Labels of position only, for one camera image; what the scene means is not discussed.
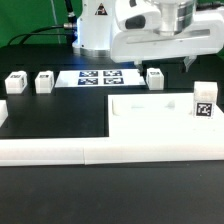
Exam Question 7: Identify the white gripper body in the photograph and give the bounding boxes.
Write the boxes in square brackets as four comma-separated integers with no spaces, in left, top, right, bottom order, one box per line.
[109,13,224,65]

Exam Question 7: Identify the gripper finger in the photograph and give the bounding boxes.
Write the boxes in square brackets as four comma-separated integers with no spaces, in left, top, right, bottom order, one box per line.
[183,56,197,72]
[134,61,144,76]

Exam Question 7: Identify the white square table top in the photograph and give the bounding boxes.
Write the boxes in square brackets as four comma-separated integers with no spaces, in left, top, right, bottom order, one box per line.
[108,93,224,137]

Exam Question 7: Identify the white sheet with tags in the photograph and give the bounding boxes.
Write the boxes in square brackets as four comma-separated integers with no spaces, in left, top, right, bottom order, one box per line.
[55,69,145,88]

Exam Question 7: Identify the white U-shaped fence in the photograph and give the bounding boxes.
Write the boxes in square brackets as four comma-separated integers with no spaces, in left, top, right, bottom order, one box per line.
[0,99,224,168]

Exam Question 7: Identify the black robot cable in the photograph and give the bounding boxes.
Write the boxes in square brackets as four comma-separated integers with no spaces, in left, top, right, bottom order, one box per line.
[6,0,78,47]

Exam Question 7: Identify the thin grey cable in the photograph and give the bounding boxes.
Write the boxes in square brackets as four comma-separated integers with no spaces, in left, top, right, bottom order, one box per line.
[49,0,62,45]

